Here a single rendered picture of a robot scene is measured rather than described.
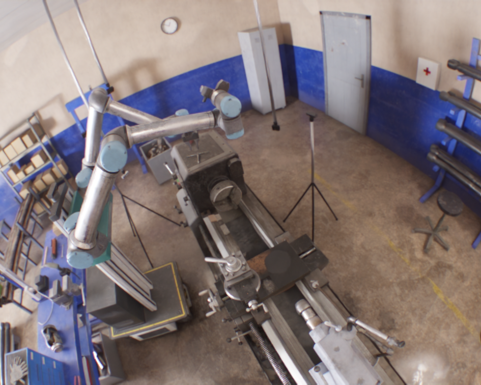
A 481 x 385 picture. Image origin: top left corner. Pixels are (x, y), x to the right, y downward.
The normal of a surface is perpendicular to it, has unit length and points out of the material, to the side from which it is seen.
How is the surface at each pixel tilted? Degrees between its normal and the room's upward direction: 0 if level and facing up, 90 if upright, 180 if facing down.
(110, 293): 0
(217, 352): 0
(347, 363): 0
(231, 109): 85
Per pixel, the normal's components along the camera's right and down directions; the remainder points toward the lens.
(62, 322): -0.19, -0.71
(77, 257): 0.40, 0.62
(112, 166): 0.52, 0.44
